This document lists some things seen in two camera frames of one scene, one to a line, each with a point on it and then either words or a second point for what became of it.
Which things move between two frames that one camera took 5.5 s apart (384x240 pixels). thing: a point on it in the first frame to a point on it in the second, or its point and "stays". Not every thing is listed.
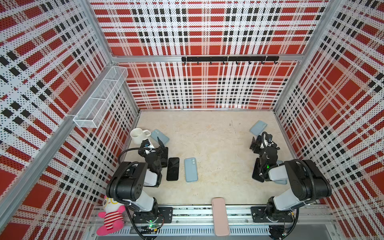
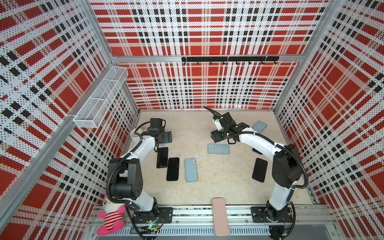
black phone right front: (256, 175) stays
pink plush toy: (113, 220) stays
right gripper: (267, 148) to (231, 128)
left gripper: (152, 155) to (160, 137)
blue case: (258, 127) stays
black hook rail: (230, 58) stays
